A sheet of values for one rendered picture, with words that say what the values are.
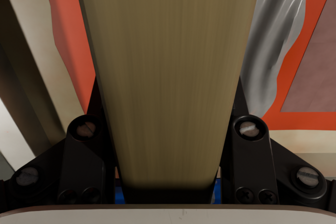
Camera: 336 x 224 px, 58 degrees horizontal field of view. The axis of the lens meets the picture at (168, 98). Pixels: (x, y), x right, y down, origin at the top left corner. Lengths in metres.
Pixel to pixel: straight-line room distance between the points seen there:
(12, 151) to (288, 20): 0.30
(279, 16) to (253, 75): 0.06
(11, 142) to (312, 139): 0.35
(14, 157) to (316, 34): 0.33
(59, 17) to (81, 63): 0.05
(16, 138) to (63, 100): 0.06
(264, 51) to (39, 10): 0.19
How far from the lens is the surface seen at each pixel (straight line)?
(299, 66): 0.31
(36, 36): 0.29
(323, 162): 0.45
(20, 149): 0.37
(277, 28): 0.27
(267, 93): 0.33
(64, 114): 0.36
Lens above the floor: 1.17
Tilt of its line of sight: 43 degrees down
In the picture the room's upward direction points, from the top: 179 degrees clockwise
